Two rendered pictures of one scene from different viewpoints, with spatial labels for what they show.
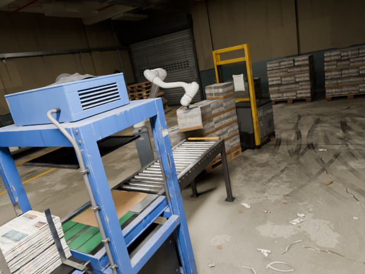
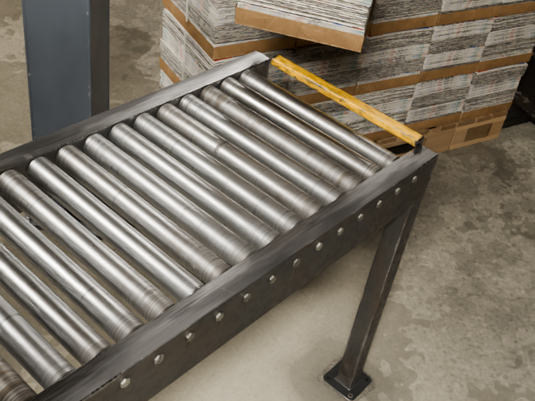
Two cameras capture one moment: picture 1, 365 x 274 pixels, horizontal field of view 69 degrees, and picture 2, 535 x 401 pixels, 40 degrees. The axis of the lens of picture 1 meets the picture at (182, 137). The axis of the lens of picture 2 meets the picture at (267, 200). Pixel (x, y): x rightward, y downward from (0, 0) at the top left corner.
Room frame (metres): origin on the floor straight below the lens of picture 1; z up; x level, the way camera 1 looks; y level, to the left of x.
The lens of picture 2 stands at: (1.63, -0.20, 1.69)
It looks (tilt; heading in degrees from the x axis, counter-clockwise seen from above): 39 degrees down; 3
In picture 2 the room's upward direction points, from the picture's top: 10 degrees clockwise
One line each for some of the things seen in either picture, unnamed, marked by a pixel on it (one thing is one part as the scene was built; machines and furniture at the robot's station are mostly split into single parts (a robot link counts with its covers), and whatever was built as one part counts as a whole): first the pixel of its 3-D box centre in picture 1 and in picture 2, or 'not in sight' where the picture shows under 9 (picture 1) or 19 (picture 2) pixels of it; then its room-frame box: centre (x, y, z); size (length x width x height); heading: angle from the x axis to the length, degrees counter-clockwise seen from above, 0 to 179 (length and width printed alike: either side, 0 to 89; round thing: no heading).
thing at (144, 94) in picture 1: (146, 99); not in sight; (10.72, 1.12, 0.65); 1.33 x 0.94 x 1.30; 151
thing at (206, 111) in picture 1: (196, 113); not in sight; (4.15, -0.30, 0.95); 0.38 x 0.29 x 0.23; 40
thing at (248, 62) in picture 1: (251, 96); not in sight; (4.54, -1.31, 0.97); 0.09 x 0.09 x 1.75; 39
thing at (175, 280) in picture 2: (175, 162); (111, 227); (2.59, 0.12, 0.77); 0.47 x 0.05 x 0.05; 57
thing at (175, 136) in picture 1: (196, 147); (328, 59); (4.06, -0.20, 0.42); 1.17 x 0.39 x 0.83; 129
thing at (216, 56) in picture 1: (222, 98); not in sight; (5.05, -0.90, 0.97); 0.09 x 0.09 x 1.75; 39
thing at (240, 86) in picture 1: (234, 80); not in sight; (4.81, -1.12, 1.27); 0.57 x 0.01 x 0.65; 39
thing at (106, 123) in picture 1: (75, 122); not in sight; (1.74, 0.67, 1.50); 0.94 x 0.68 x 0.10; 57
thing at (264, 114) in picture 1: (251, 122); not in sight; (5.03, -1.39, 0.40); 0.69 x 0.55 x 0.80; 39
